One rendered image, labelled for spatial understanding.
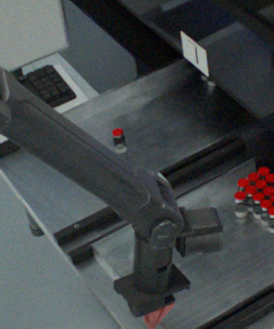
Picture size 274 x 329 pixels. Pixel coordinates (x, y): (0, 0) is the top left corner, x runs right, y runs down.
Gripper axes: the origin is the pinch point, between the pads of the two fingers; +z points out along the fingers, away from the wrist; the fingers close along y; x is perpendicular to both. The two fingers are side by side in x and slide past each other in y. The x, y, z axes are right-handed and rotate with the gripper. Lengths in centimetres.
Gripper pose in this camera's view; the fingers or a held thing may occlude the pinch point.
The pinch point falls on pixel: (150, 323)
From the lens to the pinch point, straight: 157.2
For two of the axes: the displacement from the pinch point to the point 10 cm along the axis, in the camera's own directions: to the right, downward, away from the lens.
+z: -0.2, 8.1, 5.9
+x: -5.1, -5.1, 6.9
